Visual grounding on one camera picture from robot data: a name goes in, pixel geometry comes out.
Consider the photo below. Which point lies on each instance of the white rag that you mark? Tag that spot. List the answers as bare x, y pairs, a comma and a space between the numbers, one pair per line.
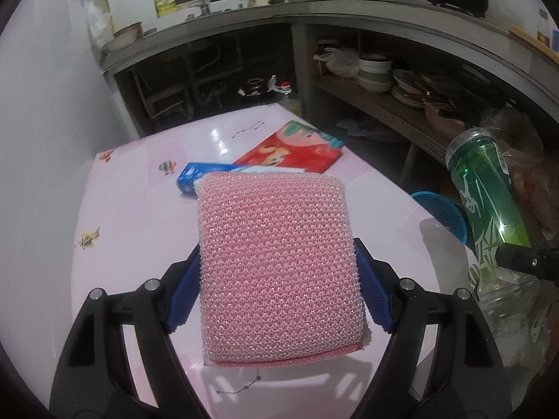
353, 126

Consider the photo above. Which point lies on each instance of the reddish plastic bag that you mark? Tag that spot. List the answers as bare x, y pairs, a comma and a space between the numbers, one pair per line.
539, 192

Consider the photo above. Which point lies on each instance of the green plastic bottle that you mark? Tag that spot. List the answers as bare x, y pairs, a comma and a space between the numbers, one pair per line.
480, 174

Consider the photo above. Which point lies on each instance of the yellow detergent bottle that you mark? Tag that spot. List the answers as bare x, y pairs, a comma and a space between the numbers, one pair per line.
165, 4

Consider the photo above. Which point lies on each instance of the white plastic bag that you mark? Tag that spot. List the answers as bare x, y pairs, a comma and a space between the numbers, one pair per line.
343, 61

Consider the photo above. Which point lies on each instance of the red snack bag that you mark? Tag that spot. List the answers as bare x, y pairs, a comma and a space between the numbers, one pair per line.
288, 148

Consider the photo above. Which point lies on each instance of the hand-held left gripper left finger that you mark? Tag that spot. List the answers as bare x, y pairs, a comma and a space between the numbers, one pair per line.
181, 297

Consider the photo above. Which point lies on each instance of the brown sauce bottle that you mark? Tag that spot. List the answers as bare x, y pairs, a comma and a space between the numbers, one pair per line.
543, 30

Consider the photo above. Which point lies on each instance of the stack of white bowls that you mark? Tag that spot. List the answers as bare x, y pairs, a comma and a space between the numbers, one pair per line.
374, 72

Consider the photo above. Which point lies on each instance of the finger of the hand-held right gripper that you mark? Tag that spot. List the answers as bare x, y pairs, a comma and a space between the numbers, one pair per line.
528, 262

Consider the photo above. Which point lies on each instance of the pink bowl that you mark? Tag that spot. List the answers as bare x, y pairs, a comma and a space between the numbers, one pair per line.
441, 118

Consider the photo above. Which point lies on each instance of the dark ceramic jar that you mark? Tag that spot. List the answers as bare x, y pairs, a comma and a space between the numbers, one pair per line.
253, 87

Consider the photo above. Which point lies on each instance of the blue white toothpaste box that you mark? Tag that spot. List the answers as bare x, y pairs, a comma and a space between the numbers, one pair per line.
196, 176

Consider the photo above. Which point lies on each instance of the pink mesh sponge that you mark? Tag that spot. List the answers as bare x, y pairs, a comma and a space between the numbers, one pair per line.
279, 262

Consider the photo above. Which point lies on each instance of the hanging plastic bag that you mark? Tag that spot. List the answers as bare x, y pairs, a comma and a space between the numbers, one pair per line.
99, 22

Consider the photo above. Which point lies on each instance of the stack of dishes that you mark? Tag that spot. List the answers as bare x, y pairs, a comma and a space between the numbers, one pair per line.
408, 89

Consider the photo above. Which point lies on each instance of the cooking oil bottle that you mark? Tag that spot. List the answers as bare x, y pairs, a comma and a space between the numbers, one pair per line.
290, 104

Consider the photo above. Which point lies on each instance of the blue plastic basket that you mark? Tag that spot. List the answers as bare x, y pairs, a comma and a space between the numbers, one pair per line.
441, 214

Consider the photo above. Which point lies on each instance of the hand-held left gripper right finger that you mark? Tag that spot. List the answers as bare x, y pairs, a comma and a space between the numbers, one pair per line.
375, 297

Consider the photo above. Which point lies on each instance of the ceramic bowl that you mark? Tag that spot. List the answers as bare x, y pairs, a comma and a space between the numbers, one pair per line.
127, 31

